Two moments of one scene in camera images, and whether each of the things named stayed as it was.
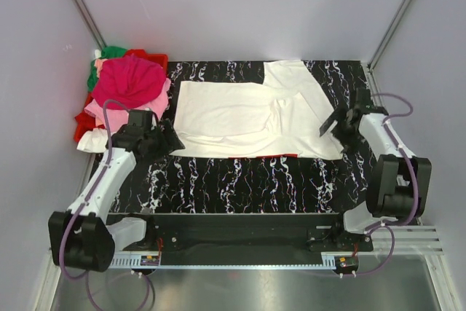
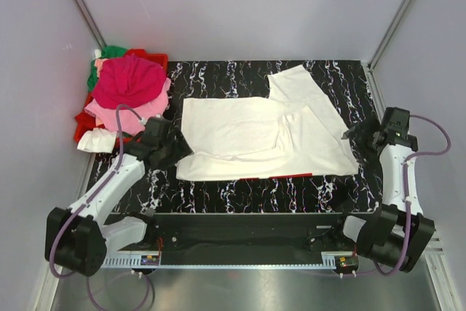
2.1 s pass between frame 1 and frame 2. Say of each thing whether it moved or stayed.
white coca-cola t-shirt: moved
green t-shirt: stayed
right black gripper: moved
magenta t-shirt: stayed
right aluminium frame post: stayed
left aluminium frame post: stayed
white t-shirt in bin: stayed
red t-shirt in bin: stayed
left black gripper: moved
